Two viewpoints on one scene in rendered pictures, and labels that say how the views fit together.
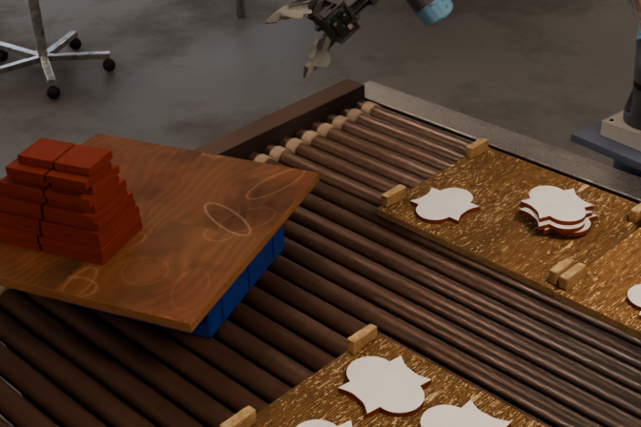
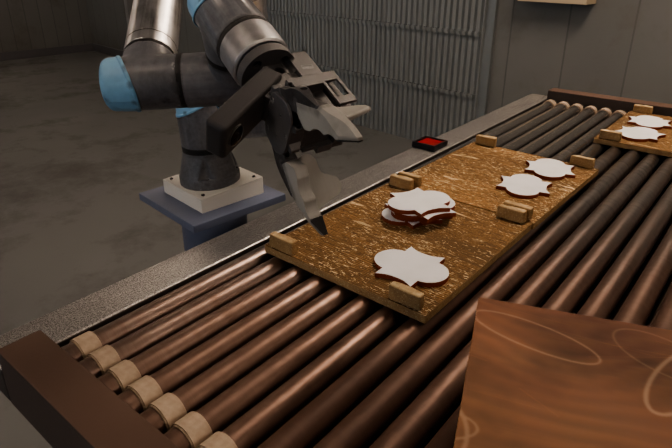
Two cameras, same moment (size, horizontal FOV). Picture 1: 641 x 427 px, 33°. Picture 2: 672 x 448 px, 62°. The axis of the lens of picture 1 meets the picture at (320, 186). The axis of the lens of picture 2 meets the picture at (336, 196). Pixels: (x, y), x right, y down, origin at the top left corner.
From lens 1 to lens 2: 217 cm
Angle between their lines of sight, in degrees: 83
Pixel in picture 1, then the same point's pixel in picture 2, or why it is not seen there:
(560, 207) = (427, 199)
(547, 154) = (272, 223)
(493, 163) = (307, 241)
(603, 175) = not seen: hidden behind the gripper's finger
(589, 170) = not seen: hidden behind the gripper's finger
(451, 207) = (418, 260)
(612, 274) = (494, 201)
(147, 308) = not seen: outside the picture
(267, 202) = (597, 339)
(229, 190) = (587, 388)
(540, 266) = (499, 226)
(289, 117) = (131, 415)
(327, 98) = (71, 368)
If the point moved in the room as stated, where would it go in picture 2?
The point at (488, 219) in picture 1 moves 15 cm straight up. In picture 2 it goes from (428, 246) to (433, 171)
